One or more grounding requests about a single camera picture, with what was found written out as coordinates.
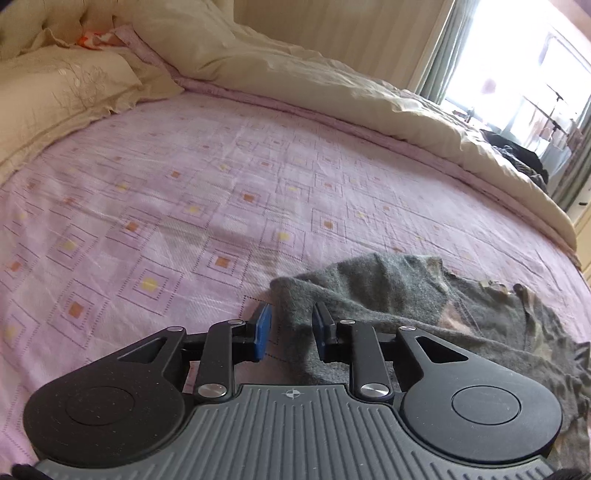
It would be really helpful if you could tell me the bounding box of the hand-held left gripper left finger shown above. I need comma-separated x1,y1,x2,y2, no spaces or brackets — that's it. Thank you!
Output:
117,302,274,401

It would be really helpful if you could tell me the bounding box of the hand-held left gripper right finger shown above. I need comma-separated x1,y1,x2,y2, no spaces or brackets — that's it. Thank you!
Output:
311,302,472,401

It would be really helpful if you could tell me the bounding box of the grey knitted sweater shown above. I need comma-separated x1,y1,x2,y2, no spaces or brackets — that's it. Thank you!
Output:
270,253,591,472

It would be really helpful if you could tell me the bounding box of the pile of dark clothes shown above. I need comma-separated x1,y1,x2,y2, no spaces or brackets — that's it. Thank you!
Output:
480,129,550,192

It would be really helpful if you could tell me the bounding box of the clothes drying rack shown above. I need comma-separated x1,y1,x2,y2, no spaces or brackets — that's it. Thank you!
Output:
542,83,591,155

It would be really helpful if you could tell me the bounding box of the purple square-patterned bed sheet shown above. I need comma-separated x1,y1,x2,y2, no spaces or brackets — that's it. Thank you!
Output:
0,90,591,462

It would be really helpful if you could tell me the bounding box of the beige duvet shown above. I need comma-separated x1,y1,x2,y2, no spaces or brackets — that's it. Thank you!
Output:
111,0,583,268

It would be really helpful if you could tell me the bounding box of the green curtain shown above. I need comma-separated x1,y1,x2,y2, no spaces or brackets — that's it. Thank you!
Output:
418,0,485,100

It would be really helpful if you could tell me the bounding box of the beige embroidered pillow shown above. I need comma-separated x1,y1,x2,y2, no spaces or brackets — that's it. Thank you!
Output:
0,46,185,185

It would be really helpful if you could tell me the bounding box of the orange and white cloth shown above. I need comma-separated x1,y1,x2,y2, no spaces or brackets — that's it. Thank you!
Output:
76,30,126,49

